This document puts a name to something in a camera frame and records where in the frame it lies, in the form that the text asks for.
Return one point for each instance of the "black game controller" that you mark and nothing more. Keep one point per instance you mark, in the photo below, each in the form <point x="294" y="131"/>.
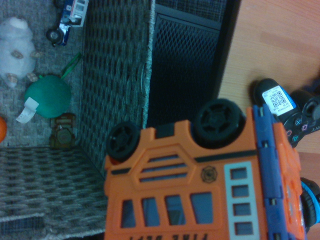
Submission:
<point x="300" y="117"/>

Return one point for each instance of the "green round plush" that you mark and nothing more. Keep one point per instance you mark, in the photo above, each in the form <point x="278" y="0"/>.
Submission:
<point x="47" y="95"/>

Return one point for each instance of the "reddish wooden coffee table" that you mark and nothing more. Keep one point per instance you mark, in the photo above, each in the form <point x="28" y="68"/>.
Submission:
<point x="275" y="37"/>

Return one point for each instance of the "brown toy car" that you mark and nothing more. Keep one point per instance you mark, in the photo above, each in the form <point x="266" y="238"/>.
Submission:
<point x="63" y="132"/>

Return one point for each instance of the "blue white toy truck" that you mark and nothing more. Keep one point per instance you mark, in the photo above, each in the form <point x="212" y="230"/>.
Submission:
<point x="71" y="17"/>

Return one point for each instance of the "black and blue headphones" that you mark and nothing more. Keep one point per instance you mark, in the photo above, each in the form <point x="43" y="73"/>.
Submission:
<point x="310" y="202"/>

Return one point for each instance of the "white grey plush animal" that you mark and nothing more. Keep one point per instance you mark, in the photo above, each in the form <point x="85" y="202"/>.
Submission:
<point x="17" y="55"/>

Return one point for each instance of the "woven wicker basket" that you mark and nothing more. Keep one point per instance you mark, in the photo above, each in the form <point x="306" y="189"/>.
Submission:
<point x="112" y="75"/>

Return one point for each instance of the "orange ball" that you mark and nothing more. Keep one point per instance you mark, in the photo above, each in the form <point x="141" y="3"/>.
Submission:
<point x="2" y="130"/>

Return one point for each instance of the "orange toy fire truck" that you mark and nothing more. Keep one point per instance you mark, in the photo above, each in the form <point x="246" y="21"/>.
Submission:
<point x="175" y="187"/>

